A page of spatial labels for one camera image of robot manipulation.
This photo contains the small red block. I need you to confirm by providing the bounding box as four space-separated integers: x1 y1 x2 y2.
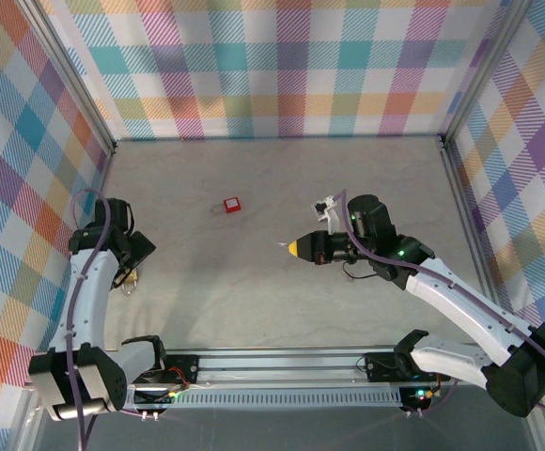
210 196 242 216

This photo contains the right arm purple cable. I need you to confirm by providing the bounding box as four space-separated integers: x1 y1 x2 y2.
337 187 545 419

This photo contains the aluminium side rail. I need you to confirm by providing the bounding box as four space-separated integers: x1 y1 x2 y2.
77 148 117 236
441 138 499 302

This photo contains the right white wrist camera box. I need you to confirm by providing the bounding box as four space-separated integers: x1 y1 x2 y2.
310 194 349 235

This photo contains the right gripper thin black wire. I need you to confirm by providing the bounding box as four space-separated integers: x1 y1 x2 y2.
341 260 375 282

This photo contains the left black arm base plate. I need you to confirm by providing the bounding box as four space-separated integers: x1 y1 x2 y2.
133 354 201 389

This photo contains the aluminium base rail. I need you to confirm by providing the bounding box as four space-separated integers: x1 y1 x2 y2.
23 347 542 392

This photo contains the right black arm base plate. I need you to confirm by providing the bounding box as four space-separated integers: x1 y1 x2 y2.
364 351 452 383

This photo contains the grey slotted cable duct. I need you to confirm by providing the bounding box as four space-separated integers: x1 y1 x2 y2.
126 392 403 411

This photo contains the aluminium frame post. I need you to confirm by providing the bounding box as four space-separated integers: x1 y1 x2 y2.
441 0 537 147
18 0 118 156

